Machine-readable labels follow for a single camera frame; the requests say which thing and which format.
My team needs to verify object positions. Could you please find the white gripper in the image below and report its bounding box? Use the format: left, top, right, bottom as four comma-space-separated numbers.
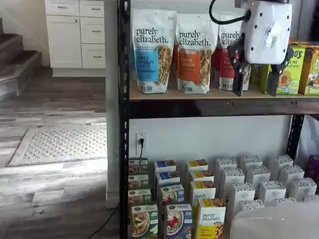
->
226, 0, 294, 97

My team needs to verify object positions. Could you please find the small green food box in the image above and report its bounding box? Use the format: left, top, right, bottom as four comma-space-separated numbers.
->
250, 63, 262, 86

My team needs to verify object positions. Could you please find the lime green food box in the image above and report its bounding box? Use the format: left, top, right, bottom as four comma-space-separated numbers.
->
260, 44, 306, 95

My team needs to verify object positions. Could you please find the orange food box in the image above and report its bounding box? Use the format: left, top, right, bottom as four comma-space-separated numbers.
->
289, 37, 319, 49

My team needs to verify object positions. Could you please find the yellow purely elizabeth box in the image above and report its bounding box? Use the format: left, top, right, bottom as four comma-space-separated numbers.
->
185, 159, 209, 173
190, 181, 217, 207
188, 170, 215, 185
196, 198, 226, 239

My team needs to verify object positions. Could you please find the purple box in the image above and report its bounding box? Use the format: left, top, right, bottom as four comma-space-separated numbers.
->
306, 154, 319, 178

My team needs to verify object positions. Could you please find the black metal shelf rack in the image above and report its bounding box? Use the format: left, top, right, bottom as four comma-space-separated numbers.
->
118, 0, 319, 239

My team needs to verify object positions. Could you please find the green apple cinnamon oatmeal box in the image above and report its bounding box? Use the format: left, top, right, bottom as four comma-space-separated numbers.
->
131, 204, 159, 239
128, 158, 149, 175
128, 174, 150, 191
128, 189, 152, 206

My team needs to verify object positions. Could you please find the red label granola bag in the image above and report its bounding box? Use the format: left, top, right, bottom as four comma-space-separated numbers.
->
218, 14, 251, 91
209, 14, 222, 85

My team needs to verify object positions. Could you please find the orange label granola bag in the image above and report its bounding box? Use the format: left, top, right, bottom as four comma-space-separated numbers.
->
175, 13, 220, 95

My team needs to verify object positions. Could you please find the white plastic bag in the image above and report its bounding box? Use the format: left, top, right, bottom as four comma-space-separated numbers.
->
296, 115, 319, 160

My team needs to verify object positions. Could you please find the blue label granola bag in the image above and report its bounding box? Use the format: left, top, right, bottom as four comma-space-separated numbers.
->
131, 9, 174, 95

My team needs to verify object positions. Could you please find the white drawer cabinet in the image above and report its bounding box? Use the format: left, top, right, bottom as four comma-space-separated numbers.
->
44, 0, 106, 78

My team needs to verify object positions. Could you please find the grey patterned rug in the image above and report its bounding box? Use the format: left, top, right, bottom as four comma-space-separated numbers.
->
6, 125, 108, 167

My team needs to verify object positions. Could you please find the wooden staircase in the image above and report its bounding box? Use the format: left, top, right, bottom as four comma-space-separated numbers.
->
0, 17, 42, 100

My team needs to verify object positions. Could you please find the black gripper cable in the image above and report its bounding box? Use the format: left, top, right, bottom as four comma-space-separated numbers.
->
208, 0, 251, 26

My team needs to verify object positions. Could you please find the white wall outlet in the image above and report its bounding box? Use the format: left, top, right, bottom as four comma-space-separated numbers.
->
136, 132, 148, 156

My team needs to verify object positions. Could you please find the black plug with cable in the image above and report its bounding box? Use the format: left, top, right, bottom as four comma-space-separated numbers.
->
138, 138, 146, 175

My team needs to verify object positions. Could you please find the thin black cable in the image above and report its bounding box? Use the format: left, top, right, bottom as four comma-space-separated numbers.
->
93, 200, 120, 239

